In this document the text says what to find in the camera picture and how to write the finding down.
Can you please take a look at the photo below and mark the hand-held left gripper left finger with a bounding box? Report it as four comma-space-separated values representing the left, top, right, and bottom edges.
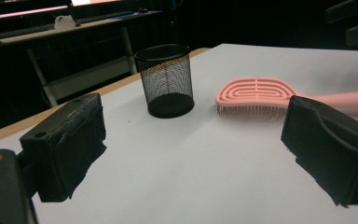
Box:
20, 92, 107, 203

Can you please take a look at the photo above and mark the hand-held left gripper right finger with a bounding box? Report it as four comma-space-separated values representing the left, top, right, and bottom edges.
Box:
281, 95, 358, 208

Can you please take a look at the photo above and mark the pink hairbrush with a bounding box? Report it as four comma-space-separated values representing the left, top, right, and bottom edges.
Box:
215, 77, 358, 119

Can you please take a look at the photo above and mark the black mesh pen holder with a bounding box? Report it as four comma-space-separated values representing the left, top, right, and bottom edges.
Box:
133, 43, 196, 119

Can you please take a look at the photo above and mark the white crumpled object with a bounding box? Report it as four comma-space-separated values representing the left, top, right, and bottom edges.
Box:
54, 14, 77, 32

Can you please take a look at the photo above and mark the white table board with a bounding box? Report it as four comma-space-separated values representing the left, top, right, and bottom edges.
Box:
0, 43, 358, 224

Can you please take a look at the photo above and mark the pink lit screen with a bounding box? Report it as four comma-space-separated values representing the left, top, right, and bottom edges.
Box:
0, 0, 122, 22

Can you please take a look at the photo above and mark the metal frame stand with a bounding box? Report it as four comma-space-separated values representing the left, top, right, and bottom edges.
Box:
0, 10, 163, 108

